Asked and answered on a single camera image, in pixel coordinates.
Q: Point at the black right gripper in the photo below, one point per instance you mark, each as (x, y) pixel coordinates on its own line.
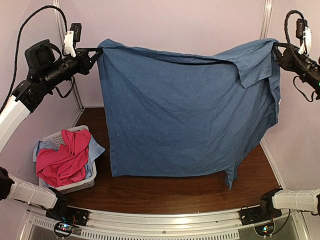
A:
(285, 59)

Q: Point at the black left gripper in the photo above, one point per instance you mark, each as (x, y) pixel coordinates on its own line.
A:
(86, 63)

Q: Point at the dark blue polo shirt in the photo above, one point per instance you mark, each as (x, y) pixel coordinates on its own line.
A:
(170, 114)

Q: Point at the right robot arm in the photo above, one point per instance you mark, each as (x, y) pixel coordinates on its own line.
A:
(308, 71)

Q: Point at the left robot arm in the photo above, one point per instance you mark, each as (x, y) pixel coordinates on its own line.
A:
(44, 74)

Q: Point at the white plastic laundry basket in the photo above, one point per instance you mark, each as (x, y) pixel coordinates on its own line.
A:
(57, 139)

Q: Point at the light blue garment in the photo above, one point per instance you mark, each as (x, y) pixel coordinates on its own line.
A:
(94, 151)

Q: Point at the red garment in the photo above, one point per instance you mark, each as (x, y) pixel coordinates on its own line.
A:
(67, 164)

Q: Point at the right circuit board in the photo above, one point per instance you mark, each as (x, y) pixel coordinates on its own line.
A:
(264, 230)

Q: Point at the circuit board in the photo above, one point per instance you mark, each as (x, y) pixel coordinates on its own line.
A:
(63, 230)
(264, 230)

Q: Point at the left circuit board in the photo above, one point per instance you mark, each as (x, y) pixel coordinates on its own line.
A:
(63, 230)

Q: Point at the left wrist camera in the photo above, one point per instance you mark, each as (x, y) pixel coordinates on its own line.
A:
(71, 38)

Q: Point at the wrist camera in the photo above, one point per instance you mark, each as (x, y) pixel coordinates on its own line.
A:
(304, 34)
(71, 38)

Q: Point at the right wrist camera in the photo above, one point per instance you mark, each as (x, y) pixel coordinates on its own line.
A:
(304, 34)

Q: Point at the right aluminium frame post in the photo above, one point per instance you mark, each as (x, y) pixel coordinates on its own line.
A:
(266, 19)

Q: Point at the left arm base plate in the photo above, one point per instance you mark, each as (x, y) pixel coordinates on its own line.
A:
(72, 216)

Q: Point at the aluminium front rail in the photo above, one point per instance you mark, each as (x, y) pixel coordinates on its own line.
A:
(217, 225)

